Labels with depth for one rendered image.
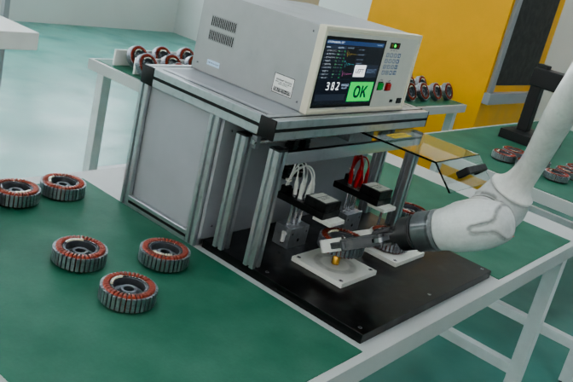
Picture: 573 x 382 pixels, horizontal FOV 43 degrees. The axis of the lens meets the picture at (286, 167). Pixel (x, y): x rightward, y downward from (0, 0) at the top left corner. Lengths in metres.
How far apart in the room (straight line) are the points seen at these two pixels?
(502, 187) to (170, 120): 0.78
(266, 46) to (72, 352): 0.83
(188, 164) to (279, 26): 0.39
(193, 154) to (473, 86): 3.80
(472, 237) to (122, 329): 0.70
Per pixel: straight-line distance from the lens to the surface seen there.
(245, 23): 1.76
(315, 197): 1.72
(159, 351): 1.33
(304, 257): 1.73
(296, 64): 1.66
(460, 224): 1.50
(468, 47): 5.36
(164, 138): 1.78
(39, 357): 1.28
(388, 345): 1.54
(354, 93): 1.78
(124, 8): 9.35
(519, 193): 1.62
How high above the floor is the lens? 1.47
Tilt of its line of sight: 17 degrees down
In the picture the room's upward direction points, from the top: 14 degrees clockwise
